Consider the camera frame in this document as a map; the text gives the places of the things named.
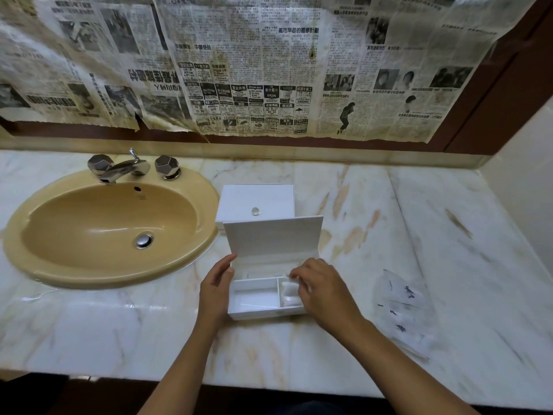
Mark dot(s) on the person's left hand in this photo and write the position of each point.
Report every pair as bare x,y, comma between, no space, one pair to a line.
214,293

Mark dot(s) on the person's right hand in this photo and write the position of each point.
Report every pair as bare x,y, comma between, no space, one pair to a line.
326,296

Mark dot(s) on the person's dark clothing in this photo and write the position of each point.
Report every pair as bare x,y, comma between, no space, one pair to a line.
311,408

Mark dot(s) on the white box with round knob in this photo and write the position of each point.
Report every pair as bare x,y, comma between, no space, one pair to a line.
272,237
255,196

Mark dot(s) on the person's left forearm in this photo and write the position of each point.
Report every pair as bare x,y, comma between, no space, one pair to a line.
181,371

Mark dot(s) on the chrome faucet spout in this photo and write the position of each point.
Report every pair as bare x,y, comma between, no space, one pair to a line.
123,168

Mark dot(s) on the person's right forearm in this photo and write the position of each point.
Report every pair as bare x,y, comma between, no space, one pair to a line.
410,371

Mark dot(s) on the chrome sink drain plug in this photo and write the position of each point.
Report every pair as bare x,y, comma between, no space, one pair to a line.
144,240

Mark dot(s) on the chrome faceted faucet knob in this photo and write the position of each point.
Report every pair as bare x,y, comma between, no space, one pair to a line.
167,165
100,164

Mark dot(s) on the beige oval sink basin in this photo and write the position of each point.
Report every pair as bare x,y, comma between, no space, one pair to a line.
103,229

